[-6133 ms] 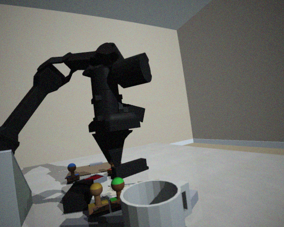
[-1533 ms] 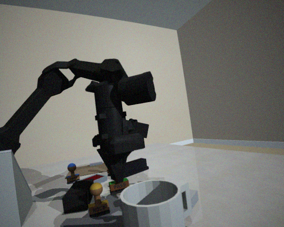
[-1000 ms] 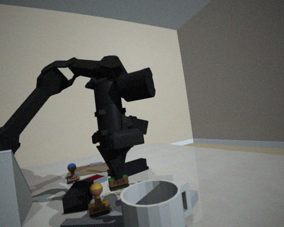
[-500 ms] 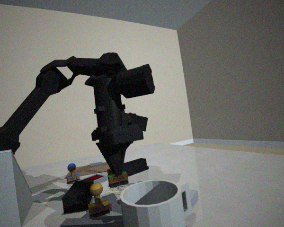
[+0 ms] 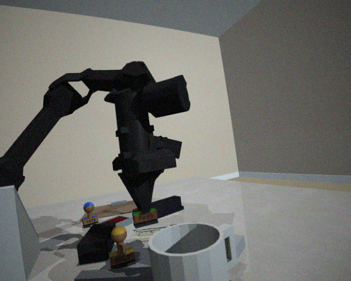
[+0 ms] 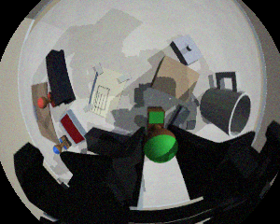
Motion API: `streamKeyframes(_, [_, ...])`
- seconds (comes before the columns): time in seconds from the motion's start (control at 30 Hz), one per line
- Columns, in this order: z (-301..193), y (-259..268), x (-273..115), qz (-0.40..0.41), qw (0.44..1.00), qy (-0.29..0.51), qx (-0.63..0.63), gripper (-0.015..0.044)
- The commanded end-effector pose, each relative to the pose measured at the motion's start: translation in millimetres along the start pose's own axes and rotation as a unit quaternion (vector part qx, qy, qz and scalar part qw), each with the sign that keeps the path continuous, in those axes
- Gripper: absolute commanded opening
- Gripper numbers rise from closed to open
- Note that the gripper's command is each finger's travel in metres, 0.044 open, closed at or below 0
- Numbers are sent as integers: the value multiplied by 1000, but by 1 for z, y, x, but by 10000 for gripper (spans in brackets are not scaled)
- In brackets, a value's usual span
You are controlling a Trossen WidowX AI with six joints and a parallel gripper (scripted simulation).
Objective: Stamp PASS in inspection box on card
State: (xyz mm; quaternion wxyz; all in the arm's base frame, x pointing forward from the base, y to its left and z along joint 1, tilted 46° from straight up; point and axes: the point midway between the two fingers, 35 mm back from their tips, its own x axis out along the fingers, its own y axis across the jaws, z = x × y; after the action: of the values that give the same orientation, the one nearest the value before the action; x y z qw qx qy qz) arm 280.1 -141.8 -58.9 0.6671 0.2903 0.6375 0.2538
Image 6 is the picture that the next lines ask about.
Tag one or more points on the brown rectangular board with grey clip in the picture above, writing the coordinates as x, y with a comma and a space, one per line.
42, 115

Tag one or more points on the wooden rubber stamp with blue top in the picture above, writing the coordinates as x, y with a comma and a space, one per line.
64, 143

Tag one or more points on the wooden hand stamp with green top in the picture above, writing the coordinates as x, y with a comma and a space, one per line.
160, 145

